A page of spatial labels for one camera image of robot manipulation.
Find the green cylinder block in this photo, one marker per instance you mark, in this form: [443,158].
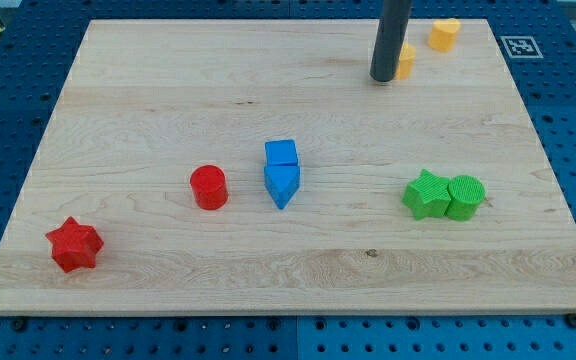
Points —
[467,193]

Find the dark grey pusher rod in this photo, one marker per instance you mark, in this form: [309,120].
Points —
[390,36]

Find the wooden board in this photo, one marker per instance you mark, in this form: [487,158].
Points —
[146,102]

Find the yellow block behind rod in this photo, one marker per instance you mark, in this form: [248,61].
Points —
[406,61]

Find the red cylinder block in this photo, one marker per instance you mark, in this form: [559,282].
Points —
[208,183]

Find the blue cube block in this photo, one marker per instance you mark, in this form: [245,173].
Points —
[281,153]

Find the green star block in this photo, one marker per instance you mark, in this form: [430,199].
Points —
[427,195]

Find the white fiducial marker tag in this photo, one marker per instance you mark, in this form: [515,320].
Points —
[521,47]

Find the blue triangle block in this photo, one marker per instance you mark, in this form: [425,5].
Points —
[282,182]

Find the red star block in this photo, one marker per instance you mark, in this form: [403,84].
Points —
[74,245]

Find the yellow heart block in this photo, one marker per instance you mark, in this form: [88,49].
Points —
[443,34]

